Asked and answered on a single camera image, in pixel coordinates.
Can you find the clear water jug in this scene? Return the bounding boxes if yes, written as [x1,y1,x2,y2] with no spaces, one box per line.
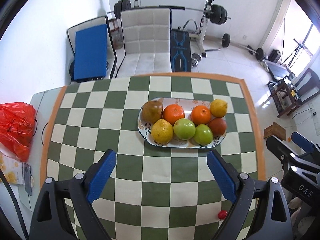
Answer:
[111,26,124,50]

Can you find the yellow citrus fruit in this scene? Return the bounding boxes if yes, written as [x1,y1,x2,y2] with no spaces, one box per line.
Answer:
[210,99,228,118]
[151,119,174,144]

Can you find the yellow white snack box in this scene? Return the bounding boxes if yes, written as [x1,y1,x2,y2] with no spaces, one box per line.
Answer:
[0,152,25,186]

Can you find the chair with blue board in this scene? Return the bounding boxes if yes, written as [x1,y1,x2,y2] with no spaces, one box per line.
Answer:
[66,16,118,83]

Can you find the black bench pad blue lines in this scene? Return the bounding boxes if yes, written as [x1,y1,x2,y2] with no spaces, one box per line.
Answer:
[170,29,192,72]

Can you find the black speaker box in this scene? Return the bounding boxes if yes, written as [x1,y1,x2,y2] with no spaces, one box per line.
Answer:
[269,49,281,63]

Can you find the thick black cable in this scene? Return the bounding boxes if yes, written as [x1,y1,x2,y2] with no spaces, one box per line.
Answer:
[0,171,30,240]

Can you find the small wooden stool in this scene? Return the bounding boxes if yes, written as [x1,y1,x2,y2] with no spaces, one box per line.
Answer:
[264,122,286,141]

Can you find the green apple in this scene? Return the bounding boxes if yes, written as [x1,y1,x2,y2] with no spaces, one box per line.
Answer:
[193,124,214,145]
[173,119,196,141]

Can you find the grey smartphone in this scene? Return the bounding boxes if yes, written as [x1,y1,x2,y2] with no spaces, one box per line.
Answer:
[23,162,34,197]

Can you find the white barbell rack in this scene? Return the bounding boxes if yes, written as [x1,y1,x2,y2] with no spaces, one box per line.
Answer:
[132,0,217,58]

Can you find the thin black cable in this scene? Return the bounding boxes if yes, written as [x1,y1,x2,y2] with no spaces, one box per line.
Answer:
[34,92,55,147]

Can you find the blue foam mat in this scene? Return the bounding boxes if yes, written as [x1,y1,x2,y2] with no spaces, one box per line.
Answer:
[73,24,108,83]

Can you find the white padded chair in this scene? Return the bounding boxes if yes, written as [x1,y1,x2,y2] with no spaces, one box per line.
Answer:
[116,7,173,77]

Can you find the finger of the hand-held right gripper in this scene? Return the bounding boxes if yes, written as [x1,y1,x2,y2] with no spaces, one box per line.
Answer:
[291,132,320,165]
[266,135,300,165]

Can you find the white floral oval plate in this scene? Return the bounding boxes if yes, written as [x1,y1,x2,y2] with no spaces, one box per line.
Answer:
[137,97,227,149]

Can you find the dark wooden chair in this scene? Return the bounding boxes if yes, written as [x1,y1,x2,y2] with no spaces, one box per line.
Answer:
[271,68,320,118]

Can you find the small metal dumbbell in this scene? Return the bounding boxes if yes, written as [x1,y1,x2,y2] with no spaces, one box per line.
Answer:
[191,52,203,68]

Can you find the brown pear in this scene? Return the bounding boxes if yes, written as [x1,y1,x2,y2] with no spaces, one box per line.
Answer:
[142,100,164,124]

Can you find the orange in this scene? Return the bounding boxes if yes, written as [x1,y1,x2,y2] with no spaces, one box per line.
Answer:
[163,104,186,126]
[191,105,212,125]

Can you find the red-brown apple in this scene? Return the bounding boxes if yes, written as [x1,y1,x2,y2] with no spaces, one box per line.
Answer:
[208,117,227,135]

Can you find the floor barbell with black plates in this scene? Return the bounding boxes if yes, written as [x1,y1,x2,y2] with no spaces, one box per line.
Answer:
[221,33,264,61]

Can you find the black treadmill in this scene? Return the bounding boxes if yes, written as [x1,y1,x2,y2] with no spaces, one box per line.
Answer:
[261,59,296,79]

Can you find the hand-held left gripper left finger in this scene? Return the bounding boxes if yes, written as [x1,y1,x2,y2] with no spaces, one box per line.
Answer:
[29,149,117,240]

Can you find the green white checkered tablecloth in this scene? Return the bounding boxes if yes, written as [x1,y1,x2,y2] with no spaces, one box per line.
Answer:
[40,72,266,240]

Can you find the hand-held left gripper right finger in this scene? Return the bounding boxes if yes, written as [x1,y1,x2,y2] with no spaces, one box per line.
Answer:
[207,149,293,240]

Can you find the red plastic bag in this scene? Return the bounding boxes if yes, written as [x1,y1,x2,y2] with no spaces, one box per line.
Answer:
[0,102,37,162]

